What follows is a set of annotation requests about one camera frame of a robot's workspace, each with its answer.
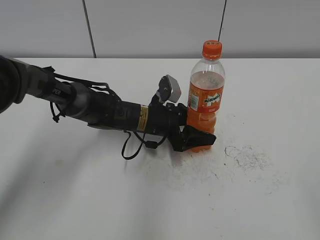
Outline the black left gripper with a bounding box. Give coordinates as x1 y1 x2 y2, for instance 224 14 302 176
146 102 217 152

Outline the orange Mirinda soda bottle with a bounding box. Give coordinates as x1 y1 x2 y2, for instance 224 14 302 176
185 55 226 154

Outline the orange bottle cap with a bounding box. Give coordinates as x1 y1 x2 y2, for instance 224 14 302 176
202 40 223 61

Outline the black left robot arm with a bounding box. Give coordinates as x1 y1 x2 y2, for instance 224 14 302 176
0 56 216 152

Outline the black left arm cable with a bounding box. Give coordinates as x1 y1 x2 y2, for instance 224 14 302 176
121 129 169 160

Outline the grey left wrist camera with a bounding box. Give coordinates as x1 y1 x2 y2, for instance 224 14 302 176
155 74 182 104

